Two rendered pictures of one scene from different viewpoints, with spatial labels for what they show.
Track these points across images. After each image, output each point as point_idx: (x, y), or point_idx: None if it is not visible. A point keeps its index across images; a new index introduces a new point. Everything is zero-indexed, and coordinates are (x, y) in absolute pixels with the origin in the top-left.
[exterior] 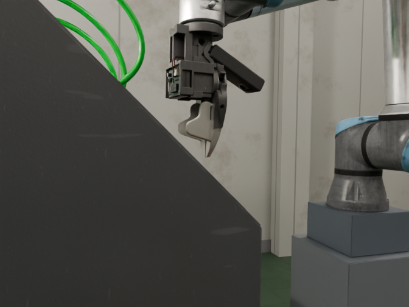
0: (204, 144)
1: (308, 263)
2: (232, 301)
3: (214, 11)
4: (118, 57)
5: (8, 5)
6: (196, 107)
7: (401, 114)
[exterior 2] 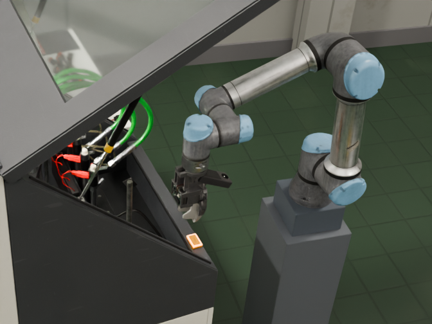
0: None
1: (269, 225)
2: (201, 298)
3: (202, 168)
4: None
5: (116, 233)
6: None
7: (332, 173)
